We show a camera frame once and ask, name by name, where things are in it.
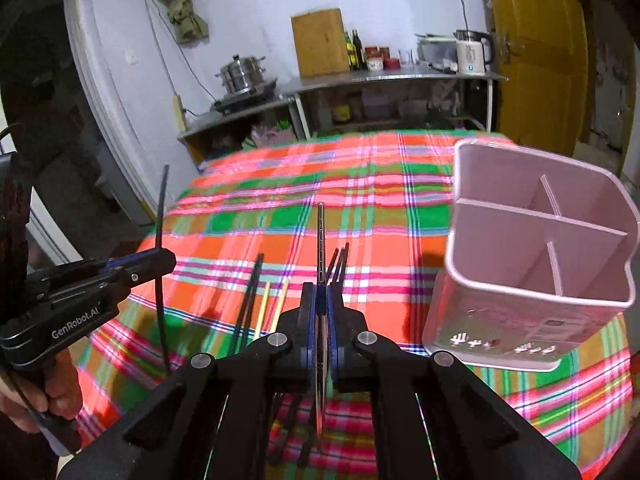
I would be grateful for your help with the induction cooktop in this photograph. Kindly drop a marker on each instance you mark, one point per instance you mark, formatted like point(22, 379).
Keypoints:
point(234, 102)

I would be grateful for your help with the wooden cutting board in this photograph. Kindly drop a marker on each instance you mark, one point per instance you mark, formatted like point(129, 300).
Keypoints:
point(320, 43)

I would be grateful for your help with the grey rice cooker box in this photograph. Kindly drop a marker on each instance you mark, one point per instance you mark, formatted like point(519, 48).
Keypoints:
point(437, 50)

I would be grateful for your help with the pink basket on shelf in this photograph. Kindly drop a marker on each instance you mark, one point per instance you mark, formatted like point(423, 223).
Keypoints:
point(264, 135)

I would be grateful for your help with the yellow wooden door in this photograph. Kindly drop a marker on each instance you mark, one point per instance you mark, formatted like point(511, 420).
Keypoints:
point(541, 49)

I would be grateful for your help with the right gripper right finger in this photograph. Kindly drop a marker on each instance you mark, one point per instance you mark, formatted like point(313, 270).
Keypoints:
point(349, 369)

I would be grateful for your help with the red lidded jar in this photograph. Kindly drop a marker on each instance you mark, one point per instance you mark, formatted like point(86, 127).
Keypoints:
point(391, 64)

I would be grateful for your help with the dark oil bottle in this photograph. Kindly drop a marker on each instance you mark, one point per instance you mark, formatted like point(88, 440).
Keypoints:
point(361, 60)

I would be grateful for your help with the black chopstick on table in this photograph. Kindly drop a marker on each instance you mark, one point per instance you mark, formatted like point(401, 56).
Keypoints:
point(242, 326)

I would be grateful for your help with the pink divided utensil holder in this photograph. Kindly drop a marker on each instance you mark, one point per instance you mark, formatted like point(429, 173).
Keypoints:
point(538, 257)

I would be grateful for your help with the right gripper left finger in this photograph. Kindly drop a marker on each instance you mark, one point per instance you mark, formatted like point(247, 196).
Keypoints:
point(295, 339)

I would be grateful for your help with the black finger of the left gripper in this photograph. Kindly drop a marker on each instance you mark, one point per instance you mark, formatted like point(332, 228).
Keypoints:
point(143, 267)

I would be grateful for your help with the person's left hand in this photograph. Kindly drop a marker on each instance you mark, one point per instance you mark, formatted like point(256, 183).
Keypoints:
point(61, 394)

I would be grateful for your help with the white electric kettle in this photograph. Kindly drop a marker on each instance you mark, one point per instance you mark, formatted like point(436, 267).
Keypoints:
point(475, 52)

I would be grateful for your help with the low metal side shelf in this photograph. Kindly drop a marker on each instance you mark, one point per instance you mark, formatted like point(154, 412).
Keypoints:
point(215, 135)

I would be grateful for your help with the dark chopstick pair right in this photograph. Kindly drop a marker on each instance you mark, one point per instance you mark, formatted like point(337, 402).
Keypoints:
point(337, 267)

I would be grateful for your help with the metal kitchen shelf table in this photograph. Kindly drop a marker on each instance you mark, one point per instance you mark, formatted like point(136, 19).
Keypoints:
point(418, 97)

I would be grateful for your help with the light wooden chopstick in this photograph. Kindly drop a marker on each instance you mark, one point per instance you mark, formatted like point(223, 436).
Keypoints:
point(262, 311)
point(279, 306)

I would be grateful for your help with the metal chopstick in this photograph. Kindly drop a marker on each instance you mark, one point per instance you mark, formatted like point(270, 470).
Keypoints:
point(320, 327)

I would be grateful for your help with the stainless steel steamer pot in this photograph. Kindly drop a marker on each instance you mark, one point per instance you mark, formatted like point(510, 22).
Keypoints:
point(242, 74)

